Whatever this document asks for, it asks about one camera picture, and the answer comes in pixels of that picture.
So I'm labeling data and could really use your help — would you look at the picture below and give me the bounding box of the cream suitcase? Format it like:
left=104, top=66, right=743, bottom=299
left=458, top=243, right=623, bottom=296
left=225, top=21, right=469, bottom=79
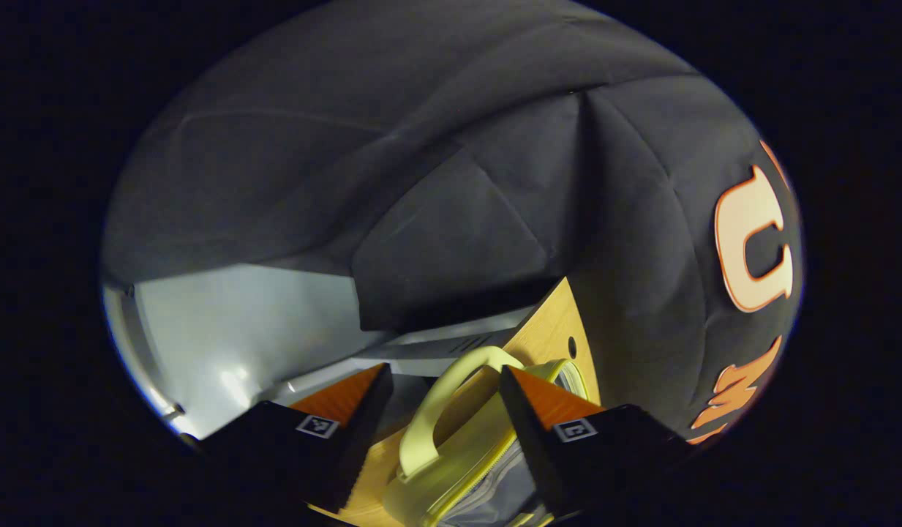
left=381, top=345, right=590, bottom=527

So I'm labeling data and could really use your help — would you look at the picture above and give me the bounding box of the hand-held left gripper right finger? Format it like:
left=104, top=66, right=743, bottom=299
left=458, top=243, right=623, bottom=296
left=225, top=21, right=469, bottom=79
left=498, top=365, right=693, bottom=522

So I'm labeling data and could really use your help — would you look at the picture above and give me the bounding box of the black backdrop cloth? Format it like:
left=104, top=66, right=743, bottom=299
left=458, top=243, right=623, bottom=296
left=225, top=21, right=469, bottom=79
left=102, top=0, right=804, bottom=447

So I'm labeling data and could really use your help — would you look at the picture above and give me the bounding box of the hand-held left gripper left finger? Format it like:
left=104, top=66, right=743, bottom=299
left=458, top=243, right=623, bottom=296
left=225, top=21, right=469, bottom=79
left=198, top=362, right=394, bottom=515

